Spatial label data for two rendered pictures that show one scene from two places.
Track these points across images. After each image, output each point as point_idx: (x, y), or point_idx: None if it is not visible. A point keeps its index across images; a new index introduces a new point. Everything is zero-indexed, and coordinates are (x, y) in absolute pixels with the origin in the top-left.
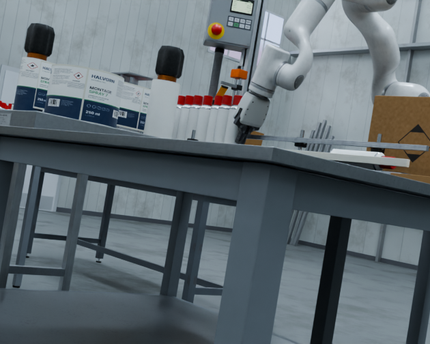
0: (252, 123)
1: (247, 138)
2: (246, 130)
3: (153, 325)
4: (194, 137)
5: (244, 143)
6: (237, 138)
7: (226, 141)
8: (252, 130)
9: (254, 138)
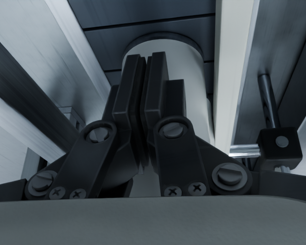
0: (94, 222)
1: (78, 132)
2: (156, 148)
3: None
4: (284, 169)
5: (131, 61)
6: (185, 101)
7: (208, 118)
8: (67, 160)
9: (39, 93)
